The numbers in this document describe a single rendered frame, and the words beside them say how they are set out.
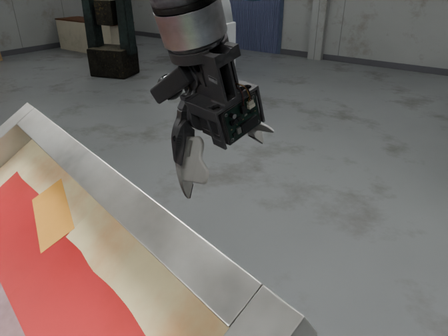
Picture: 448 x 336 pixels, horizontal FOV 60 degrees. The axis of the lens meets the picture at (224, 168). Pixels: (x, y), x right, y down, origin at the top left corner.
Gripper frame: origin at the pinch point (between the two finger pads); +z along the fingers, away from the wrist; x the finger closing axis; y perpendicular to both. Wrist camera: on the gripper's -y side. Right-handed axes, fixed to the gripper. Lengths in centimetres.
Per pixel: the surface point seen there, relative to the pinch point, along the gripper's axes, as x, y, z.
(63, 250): -24.2, 1.5, -5.8
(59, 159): -18.4, -7.6, -11.0
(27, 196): -23.9, -13.0, -5.9
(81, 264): -23.6, 5.4, -6.0
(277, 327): -16.8, 28.2, -11.5
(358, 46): 632, -400, 313
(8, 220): -27.4, -11.8, -5.0
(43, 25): 227, -976, 169
